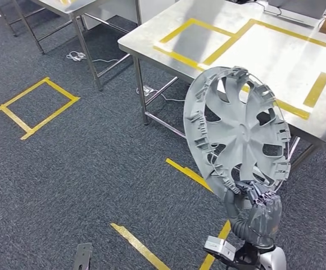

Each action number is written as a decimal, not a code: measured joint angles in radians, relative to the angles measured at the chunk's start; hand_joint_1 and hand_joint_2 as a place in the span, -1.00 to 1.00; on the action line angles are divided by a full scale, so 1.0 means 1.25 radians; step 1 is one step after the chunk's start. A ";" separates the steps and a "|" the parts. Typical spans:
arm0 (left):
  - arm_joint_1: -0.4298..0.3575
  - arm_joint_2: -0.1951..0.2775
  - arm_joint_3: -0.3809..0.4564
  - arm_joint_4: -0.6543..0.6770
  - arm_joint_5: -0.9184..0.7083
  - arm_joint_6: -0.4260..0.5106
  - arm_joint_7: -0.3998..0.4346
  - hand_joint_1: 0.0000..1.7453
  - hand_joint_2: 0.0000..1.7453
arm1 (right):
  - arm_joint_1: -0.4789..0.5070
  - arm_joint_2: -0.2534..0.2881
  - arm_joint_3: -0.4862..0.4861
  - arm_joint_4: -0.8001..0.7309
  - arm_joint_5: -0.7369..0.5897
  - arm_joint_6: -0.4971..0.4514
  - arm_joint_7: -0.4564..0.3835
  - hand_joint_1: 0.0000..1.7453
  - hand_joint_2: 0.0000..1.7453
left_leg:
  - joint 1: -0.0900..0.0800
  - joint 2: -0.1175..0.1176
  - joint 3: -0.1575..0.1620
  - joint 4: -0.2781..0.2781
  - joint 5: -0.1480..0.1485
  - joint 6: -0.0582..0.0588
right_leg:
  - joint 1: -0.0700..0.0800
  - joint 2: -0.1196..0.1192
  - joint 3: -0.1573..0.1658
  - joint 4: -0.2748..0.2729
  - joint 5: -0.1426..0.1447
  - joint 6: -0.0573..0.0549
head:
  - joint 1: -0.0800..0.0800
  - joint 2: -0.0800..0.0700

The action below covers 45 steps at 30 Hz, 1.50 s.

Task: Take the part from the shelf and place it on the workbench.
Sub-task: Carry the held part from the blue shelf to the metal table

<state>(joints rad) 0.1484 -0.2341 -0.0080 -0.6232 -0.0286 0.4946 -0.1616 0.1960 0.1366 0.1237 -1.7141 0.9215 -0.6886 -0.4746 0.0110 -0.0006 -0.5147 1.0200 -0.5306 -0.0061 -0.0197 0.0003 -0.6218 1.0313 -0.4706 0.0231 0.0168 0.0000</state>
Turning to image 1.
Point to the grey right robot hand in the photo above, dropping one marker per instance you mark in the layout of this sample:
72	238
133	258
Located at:
264	216

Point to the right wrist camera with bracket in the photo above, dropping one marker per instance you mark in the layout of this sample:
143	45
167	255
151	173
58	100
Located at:
219	248

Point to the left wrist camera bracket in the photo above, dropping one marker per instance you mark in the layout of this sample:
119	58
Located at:
82	257

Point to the white power strip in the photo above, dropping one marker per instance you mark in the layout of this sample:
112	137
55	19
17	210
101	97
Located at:
147	90

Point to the grey plastic wheel hubcap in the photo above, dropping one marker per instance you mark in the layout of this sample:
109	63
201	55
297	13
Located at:
241	134

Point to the stainless steel table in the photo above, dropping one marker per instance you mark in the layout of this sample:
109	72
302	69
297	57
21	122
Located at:
75	5

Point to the stainless steel workbench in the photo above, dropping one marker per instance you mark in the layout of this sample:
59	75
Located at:
264	48

